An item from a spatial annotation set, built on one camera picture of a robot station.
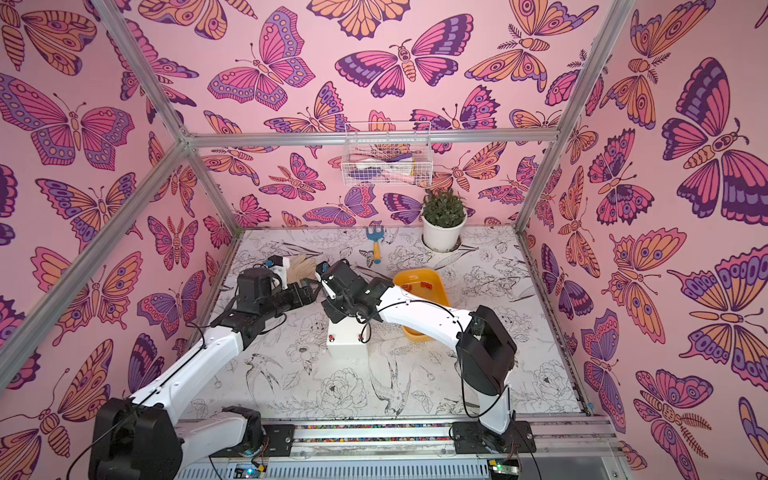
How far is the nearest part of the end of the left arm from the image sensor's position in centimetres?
72

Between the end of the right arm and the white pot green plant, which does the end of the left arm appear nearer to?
the end of the right arm

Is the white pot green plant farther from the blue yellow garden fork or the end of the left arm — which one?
the end of the left arm

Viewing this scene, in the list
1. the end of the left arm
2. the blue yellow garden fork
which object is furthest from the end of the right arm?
the blue yellow garden fork

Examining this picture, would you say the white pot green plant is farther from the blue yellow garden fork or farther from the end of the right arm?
the end of the right arm

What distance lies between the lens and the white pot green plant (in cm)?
105

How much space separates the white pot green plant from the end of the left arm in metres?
0.49

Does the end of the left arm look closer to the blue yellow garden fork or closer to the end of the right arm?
the end of the right arm

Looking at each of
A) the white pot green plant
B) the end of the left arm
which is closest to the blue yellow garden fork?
the white pot green plant
